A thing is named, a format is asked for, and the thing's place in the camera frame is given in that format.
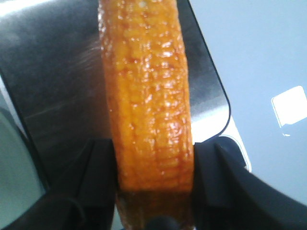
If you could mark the orange corn cob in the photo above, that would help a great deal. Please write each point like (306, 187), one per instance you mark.
(147, 90)

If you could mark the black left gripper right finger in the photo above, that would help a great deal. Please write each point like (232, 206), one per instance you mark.
(226, 196)

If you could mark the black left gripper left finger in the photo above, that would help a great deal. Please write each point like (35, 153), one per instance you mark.
(83, 198)

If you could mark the black silver kitchen scale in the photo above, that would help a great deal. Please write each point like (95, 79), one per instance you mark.
(52, 84)

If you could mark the light green plate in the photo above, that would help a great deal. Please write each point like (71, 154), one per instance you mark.
(20, 186)

